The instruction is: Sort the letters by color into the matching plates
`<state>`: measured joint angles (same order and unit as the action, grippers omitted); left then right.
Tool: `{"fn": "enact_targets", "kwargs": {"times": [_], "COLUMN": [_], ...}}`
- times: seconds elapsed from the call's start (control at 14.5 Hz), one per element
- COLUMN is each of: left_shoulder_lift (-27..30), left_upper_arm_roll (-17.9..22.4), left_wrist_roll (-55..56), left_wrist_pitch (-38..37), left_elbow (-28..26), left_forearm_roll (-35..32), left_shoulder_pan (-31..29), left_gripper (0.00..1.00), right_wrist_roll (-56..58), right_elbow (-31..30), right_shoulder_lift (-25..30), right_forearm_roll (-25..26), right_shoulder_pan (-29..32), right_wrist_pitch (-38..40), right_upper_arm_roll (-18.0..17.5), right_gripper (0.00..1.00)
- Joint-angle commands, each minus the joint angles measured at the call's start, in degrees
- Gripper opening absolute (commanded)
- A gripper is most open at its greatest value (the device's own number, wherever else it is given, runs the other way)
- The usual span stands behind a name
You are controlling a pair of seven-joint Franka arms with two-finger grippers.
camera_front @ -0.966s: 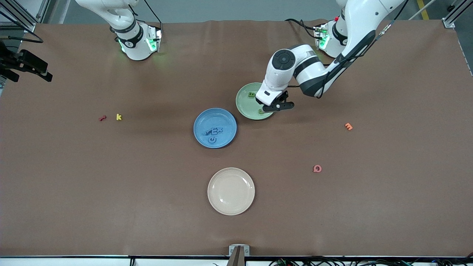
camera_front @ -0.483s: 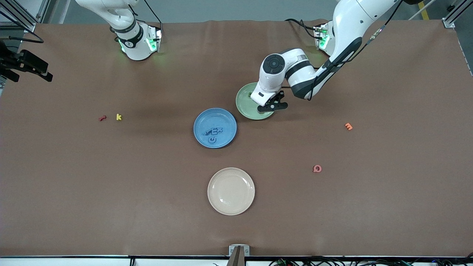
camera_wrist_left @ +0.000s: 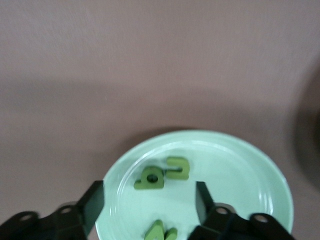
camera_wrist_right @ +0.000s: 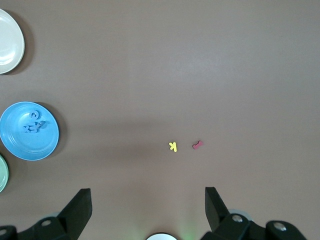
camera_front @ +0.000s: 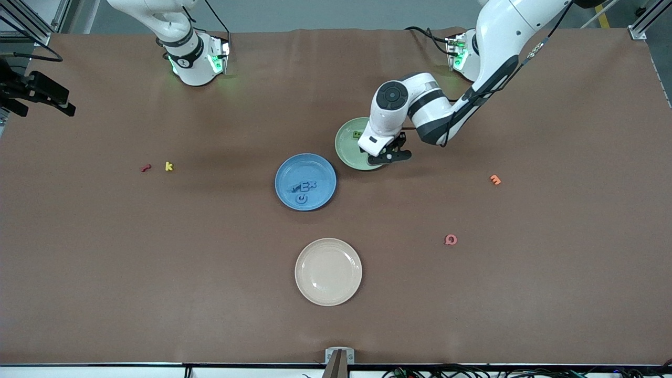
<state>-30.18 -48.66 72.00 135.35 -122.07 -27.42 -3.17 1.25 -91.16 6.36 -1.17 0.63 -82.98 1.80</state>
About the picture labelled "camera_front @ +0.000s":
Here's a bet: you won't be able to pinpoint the green plate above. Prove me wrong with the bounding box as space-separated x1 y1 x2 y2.
334 118 386 171

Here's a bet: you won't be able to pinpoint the blue plate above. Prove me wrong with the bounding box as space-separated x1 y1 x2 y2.
275 153 337 212

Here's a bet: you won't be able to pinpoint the beige plate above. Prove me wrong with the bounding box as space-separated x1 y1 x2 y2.
295 238 363 307

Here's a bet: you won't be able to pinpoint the brown table cover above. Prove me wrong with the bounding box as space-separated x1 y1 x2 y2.
0 27 672 366

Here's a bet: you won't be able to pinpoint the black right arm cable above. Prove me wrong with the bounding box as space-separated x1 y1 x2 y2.
0 15 64 62

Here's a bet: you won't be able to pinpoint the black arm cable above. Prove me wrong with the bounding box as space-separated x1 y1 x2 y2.
404 0 573 148
0 15 64 62

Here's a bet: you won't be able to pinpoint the aluminium frame post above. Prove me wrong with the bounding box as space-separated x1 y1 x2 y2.
0 0 53 47
627 0 672 40

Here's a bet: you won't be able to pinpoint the thin black base cable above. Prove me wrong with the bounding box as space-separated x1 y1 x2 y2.
202 0 230 35

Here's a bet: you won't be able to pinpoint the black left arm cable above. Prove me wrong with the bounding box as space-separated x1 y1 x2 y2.
404 0 573 148

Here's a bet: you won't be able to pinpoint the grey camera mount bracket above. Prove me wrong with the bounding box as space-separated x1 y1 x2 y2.
325 348 355 378

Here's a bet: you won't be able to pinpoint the black cable bundle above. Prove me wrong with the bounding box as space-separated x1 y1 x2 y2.
381 361 672 378

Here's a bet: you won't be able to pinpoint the white table edge rail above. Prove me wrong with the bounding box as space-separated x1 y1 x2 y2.
0 364 672 378

